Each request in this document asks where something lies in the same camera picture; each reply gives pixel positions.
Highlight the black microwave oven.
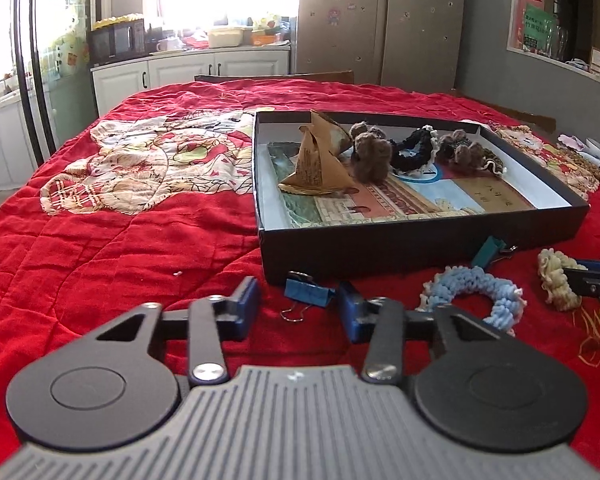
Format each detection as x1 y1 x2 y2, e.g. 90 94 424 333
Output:
88 16 146 65

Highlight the dark wooden headboard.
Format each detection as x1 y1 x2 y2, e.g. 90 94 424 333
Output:
194 70 355 84

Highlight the black white-trim scrunchie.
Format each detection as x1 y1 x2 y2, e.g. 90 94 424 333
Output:
390 125 438 174

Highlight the black shallow cardboard box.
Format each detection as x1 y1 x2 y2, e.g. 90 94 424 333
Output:
252 112 588 283

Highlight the brown paper pyramid packet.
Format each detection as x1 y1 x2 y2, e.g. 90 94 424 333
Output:
278 125 355 196

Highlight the silver double-door refrigerator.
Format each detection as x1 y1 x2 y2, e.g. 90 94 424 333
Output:
294 0 465 93

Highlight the red quilted bedspread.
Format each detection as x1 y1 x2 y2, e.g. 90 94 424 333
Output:
0 80 600 468

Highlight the blue binder clip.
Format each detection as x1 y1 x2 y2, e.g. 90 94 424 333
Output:
280 271 336 324

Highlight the illustrated book in box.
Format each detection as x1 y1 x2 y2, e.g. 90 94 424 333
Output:
278 164 534 228

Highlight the brown paper pyramid in box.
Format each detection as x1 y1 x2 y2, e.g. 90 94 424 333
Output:
311 110 353 156

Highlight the dark brown lace scrunchie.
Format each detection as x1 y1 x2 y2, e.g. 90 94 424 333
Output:
479 148 507 178

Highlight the beige ruffled scrunchie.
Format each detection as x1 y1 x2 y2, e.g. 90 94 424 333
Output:
538 248 586 312

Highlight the light blue scrunchie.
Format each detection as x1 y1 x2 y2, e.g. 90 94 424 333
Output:
416 266 527 336

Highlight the teal binder clip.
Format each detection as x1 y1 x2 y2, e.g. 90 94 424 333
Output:
470 236 517 270

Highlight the white kitchen cabinet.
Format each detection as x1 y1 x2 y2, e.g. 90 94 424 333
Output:
92 42 291 116

